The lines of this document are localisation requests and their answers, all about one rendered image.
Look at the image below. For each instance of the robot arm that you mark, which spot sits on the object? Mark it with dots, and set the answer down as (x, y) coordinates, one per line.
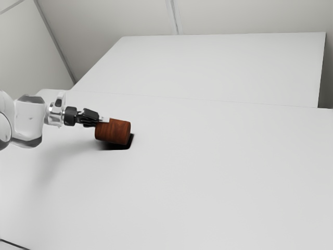
(26, 119)

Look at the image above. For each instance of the brown cylindrical mug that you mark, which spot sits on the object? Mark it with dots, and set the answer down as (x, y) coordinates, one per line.
(112, 131)

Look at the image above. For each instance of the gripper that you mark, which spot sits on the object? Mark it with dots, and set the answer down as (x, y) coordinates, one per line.
(70, 115)

